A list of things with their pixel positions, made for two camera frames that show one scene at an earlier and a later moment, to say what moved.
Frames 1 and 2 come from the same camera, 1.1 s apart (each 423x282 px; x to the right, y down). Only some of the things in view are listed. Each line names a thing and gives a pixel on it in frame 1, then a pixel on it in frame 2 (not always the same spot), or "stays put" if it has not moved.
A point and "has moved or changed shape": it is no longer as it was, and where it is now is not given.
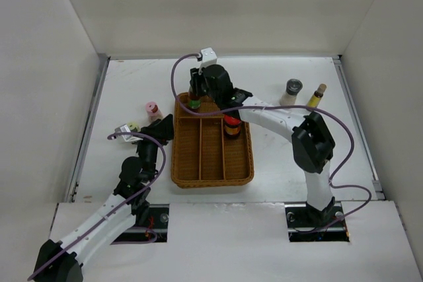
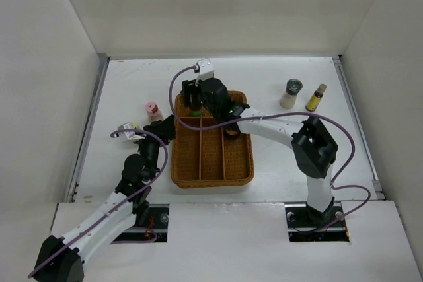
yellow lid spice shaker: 134,126 stays put
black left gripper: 154,131 stays put
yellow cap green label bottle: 194,102 has moved or changed shape
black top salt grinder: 293,86 stays put
